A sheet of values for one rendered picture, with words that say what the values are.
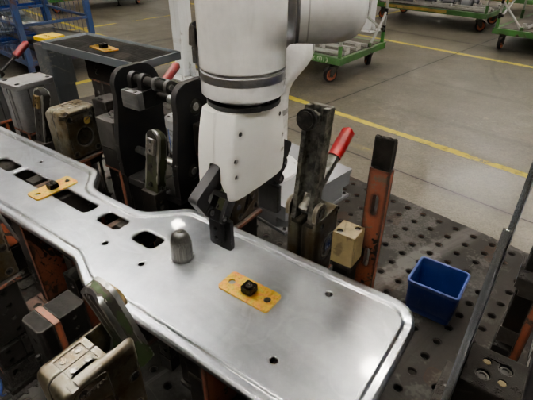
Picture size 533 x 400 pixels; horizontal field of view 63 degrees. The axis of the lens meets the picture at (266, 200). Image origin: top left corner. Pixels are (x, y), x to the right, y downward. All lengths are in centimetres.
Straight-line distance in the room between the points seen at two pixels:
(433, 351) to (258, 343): 51
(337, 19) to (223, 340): 37
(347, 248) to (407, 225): 70
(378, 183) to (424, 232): 70
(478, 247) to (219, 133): 97
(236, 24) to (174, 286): 37
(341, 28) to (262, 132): 13
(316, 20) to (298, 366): 36
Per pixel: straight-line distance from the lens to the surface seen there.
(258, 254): 66
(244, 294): 59
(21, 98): 117
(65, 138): 105
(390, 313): 60
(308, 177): 63
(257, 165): 46
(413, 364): 94
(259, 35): 40
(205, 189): 43
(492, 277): 33
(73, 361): 51
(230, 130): 42
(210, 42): 41
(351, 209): 132
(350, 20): 40
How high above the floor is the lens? 142
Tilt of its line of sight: 32 degrees down
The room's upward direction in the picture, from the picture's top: straight up
